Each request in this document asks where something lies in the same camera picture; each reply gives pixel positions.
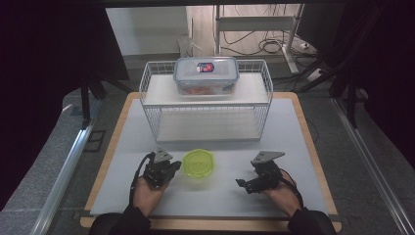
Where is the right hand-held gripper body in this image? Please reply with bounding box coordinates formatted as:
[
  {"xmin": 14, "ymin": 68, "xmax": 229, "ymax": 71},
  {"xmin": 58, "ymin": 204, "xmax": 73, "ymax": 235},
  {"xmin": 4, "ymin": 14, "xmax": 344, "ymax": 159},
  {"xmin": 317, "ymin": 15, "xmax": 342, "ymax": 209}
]
[{"xmin": 247, "ymin": 150, "xmax": 286, "ymax": 194}]

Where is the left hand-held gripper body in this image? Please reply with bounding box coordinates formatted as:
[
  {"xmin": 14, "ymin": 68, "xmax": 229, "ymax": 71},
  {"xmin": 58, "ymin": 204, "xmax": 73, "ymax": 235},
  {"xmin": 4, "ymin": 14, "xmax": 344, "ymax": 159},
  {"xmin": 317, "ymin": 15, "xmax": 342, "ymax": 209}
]
[{"xmin": 142, "ymin": 147, "xmax": 179, "ymax": 190}]

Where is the person's left hand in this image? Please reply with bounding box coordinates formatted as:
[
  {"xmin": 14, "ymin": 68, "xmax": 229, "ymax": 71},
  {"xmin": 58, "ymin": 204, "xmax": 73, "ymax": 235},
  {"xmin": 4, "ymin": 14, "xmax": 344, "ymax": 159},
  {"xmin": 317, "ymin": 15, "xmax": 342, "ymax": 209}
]
[{"xmin": 132, "ymin": 175, "xmax": 170, "ymax": 218}]

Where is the person's right hand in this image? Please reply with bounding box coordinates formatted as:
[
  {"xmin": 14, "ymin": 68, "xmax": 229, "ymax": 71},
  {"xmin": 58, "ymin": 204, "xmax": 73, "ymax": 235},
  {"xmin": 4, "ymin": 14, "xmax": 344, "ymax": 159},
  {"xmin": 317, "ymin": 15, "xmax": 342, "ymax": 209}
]
[{"xmin": 260, "ymin": 170, "xmax": 303, "ymax": 218}]

